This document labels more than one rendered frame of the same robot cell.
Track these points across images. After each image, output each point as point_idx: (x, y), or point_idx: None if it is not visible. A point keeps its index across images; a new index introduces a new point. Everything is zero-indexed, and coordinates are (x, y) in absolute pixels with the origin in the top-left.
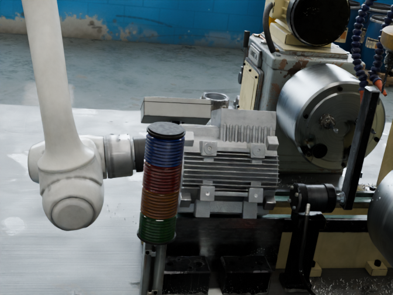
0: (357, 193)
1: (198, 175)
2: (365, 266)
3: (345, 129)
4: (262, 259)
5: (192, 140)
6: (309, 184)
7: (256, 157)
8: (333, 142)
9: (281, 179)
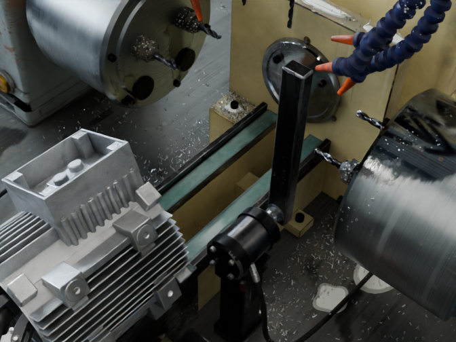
0: (231, 134)
1: (79, 337)
2: (286, 227)
3: (167, 41)
4: (195, 338)
5: (34, 293)
6: (235, 230)
7: (146, 245)
8: (157, 66)
9: (78, 122)
